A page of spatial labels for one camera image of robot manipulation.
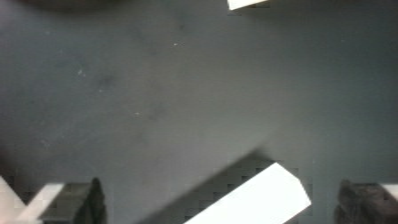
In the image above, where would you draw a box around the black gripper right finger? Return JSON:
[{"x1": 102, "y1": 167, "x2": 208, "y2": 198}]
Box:
[{"x1": 334, "y1": 180, "x2": 398, "y2": 224}]

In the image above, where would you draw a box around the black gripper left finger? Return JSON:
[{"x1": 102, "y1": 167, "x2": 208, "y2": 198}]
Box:
[{"x1": 16, "y1": 177, "x2": 109, "y2": 224}]

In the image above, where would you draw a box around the white stool leg block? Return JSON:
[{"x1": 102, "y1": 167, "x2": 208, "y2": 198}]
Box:
[
  {"x1": 183, "y1": 163, "x2": 311, "y2": 224},
  {"x1": 228, "y1": 0, "x2": 269, "y2": 10}
]

